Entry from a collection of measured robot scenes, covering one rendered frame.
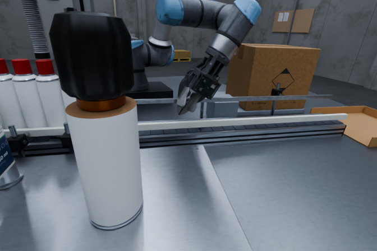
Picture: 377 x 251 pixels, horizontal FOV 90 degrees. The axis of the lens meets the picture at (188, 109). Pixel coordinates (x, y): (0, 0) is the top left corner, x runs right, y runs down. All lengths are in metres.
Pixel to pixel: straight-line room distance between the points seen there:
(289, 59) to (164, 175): 0.69
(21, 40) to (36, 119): 8.41
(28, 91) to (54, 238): 0.36
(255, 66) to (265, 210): 0.55
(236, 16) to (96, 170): 0.45
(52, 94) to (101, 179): 0.35
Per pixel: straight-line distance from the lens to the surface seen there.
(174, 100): 0.61
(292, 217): 0.48
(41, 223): 0.41
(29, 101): 0.62
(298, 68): 0.95
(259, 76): 0.85
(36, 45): 0.70
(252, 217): 0.45
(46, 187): 0.47
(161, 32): 0.96
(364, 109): 1.24
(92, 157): 0.27
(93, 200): 0.33
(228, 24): 0.54
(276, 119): 0.68
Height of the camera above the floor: 1.16
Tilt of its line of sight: 22 degrees down
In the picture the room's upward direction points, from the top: 3 degrees clockwise
